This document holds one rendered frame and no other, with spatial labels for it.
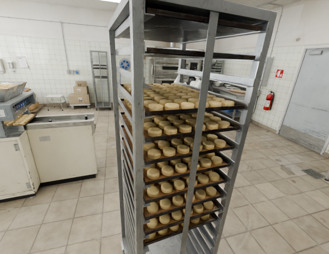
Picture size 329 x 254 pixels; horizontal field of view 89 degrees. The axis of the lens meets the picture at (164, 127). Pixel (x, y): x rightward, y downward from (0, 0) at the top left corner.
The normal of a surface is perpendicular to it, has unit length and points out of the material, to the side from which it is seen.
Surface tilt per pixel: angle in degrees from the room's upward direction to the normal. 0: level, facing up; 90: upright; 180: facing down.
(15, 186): 90
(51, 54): 90
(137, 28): 90
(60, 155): 90
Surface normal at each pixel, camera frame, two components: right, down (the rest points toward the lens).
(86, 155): 0.35, 0.36
